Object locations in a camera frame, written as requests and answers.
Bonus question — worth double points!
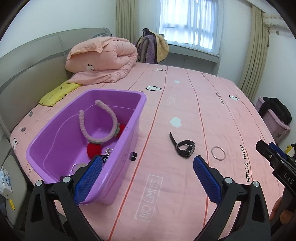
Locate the beige bedside cushion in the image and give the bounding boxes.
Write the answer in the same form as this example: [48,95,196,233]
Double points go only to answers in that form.
[1,151,28,229]

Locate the pearl hair claw clip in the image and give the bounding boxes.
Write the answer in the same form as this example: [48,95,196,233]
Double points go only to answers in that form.
[105,148,113,157]

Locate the yellow pillow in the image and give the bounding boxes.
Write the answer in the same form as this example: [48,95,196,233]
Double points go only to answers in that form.
[39,81,81,107]

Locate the black clothes on box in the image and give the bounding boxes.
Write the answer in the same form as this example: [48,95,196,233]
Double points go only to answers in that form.
[258,96,292,125]

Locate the purple plastic basin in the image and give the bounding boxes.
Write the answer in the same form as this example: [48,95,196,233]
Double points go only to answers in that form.
[26,89,147,205]

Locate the white air conditioner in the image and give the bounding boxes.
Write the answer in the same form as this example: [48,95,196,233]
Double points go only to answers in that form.
[262,13,292,35]

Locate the grey fuzzy round puff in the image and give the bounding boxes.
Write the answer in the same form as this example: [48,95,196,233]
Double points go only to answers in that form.
[69,163,87,175]

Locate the window with white curtain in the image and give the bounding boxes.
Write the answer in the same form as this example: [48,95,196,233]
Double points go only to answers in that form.
[158,0,224,57]

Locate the pink storage box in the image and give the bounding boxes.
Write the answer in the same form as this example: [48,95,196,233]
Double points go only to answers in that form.
[255,97,291,144]

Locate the large silver ring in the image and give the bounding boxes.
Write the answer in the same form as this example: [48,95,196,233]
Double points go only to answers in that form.
[211,146,226,161]

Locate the folded pink quilt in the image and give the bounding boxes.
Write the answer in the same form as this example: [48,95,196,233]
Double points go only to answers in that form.
[65,37,137,85]

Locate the right beige curtain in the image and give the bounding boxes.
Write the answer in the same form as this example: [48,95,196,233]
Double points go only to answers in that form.
[238,5,269,100]

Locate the pink fuzzy flower headband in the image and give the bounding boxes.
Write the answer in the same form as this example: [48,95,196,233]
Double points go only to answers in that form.
[79,100,125,160]

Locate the grey bed headboard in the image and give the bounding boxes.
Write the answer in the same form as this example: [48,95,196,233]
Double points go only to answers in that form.
[1,28,112,138]

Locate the beige curtain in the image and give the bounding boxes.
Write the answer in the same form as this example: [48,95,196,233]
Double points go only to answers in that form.
[238,5,269,100]
[115,0,138,44]

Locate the person right hand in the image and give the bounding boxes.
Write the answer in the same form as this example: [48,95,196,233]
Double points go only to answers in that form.
[269,197,296,227]

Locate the tissue pack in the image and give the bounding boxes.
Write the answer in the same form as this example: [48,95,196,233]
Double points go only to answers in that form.
[0,166,13,199]

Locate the left beige curtain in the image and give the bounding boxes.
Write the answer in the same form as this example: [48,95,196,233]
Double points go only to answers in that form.
[115,0,138,44]

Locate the pink bed sheet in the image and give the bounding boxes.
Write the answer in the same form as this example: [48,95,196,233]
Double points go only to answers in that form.
[10,63,283,240]

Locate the black wrist watch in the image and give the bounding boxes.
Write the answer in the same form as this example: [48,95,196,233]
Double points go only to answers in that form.
[170,132,196,159]

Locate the chair with draped clothes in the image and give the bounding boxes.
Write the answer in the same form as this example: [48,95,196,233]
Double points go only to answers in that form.
[135,28,170,64]

